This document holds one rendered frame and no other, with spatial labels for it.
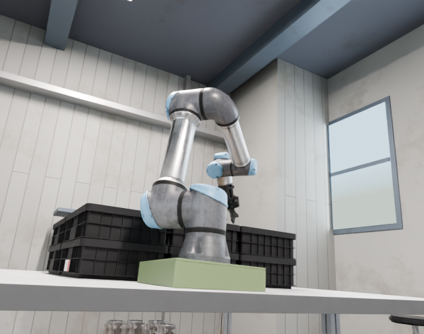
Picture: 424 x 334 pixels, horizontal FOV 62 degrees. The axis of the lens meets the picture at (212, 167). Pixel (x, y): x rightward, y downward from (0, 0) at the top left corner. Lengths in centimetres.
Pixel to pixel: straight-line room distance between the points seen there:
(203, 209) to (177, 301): 35
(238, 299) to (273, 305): 9
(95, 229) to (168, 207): 27
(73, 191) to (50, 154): 43
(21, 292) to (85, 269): 54
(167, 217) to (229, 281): 27
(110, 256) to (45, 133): 275
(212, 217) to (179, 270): 22
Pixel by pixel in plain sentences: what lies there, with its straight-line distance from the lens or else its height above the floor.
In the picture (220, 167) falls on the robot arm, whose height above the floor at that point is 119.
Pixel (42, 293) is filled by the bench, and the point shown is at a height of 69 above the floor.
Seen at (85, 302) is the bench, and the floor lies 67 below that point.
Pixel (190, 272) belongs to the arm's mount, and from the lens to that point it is 86.
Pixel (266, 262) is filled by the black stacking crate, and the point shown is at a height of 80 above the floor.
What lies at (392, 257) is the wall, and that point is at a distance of 357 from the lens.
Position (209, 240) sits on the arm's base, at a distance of 98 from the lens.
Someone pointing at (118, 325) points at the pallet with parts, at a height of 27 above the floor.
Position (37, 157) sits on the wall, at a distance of 377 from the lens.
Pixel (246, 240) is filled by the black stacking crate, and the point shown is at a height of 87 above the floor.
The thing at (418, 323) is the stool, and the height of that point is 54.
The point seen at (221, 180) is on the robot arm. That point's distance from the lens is 168.
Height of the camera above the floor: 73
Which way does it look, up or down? 17 degrees up
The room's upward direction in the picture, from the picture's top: 4 degrees clockwise
